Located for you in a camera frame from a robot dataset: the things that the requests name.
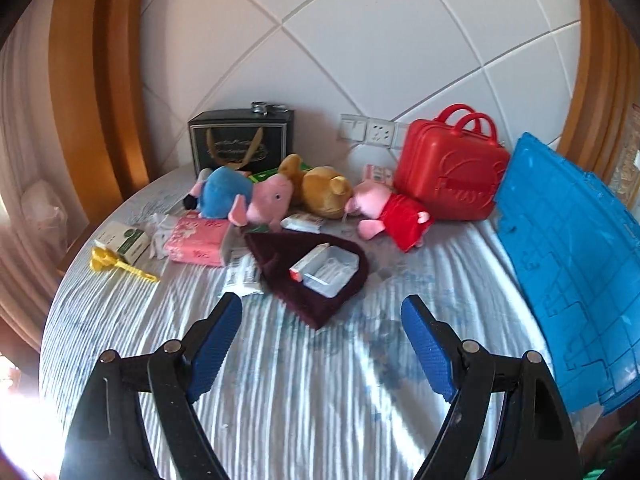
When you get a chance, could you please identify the red and white box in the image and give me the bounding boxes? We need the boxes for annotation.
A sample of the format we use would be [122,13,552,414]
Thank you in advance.
[289,242,331,283]

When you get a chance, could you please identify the small pink box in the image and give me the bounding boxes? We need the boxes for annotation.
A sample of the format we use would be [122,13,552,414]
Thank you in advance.
[361,164,396,187]

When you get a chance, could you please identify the green strap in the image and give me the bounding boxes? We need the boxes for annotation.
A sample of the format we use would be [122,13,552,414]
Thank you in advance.
[590,422,640,480]

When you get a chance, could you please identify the white wall socket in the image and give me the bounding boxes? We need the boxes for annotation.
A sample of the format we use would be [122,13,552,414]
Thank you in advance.
[339,114,413,148]

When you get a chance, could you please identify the white wipes pack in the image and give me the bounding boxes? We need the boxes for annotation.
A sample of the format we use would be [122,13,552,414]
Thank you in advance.
[281,212,325,235]

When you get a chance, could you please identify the wooden wall frame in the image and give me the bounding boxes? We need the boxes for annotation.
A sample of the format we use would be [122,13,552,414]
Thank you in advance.
[47,0,640,231]

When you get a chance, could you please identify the blue and pink pig plush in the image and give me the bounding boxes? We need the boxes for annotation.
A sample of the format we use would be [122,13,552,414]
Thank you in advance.
[182,166,296,227]

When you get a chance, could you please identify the brown plush toy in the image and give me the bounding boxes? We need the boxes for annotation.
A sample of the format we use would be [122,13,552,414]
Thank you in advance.
[277,154,353,220]

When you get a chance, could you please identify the desktop with striped cloth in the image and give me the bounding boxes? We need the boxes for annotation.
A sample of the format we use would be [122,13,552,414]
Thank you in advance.
[39,160,606,480]

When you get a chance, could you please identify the white paper packets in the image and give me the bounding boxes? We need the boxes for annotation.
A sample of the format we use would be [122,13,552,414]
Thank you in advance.
[222,250,265,297]

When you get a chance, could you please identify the black gift box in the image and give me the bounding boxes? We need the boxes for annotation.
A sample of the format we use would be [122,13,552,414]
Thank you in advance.
[188,108,295,178]

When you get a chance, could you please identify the clear plastic box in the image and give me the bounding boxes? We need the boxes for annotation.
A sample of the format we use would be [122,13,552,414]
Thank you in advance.
[302,246,360,299]

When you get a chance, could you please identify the yellow plastic toy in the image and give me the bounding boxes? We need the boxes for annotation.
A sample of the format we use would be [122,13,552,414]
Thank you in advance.
[89,246,161,283]

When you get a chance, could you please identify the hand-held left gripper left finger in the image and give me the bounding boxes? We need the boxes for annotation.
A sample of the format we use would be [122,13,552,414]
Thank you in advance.
[59,291,244,480]

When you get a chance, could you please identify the red toy suitcase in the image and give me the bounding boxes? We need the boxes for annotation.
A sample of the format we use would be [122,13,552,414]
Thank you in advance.
[393,103,511,222]

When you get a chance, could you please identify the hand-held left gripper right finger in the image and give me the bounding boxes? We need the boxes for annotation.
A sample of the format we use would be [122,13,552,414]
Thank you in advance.
[401,295,583,480]

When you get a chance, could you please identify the pink pig plush red dress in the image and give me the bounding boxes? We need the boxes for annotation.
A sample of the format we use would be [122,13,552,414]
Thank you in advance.
[345,179,433,253]

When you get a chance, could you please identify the pink tissue pack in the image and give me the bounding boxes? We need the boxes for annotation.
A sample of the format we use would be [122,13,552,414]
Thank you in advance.
[164,214,236,268]

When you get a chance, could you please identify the maroon knit hat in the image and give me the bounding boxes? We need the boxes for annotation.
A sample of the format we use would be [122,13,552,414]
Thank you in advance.
[243,231,371,331]

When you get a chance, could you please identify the green and white box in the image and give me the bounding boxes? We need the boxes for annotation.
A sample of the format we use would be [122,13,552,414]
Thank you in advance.
[95,221,151,266]

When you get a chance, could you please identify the blue plastic crate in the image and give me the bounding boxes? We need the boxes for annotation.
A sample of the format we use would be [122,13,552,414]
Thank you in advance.
[496,132,640,417]

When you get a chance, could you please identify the clear plastic bag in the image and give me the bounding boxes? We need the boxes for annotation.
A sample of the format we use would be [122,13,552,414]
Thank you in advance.
[20,177,71,261]

